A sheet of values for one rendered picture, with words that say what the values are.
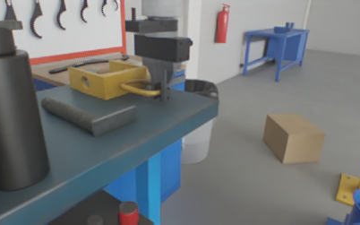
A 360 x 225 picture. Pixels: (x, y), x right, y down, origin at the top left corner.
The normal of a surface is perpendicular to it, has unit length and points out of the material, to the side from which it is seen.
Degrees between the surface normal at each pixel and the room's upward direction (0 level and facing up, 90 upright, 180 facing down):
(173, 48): 90
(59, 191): 90
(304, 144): 90
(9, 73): 90
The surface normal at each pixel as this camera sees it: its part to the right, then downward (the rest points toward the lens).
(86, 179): 0.80, 0.25
